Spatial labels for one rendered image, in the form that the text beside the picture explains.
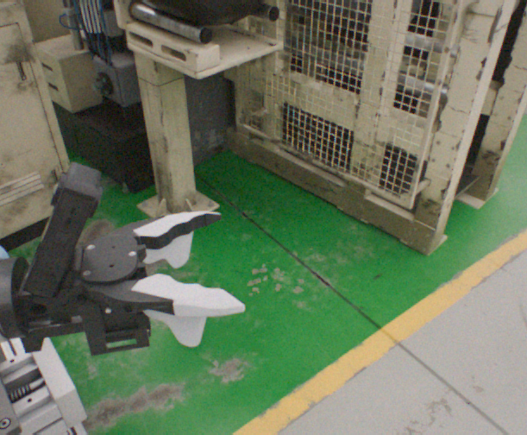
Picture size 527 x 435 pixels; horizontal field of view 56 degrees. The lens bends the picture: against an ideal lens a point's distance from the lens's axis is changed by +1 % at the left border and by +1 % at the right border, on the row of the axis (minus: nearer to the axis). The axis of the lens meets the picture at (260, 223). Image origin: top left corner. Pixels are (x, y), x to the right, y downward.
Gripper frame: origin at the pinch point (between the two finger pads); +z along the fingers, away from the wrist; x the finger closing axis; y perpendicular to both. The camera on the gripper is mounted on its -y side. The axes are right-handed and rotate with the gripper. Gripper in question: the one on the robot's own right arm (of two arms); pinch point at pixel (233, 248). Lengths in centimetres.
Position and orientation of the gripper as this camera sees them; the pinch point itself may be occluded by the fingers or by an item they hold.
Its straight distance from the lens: 46.1
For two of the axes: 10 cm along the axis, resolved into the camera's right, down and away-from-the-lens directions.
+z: 9.8, -1.2, 1.5
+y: 0.3, 8.5, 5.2
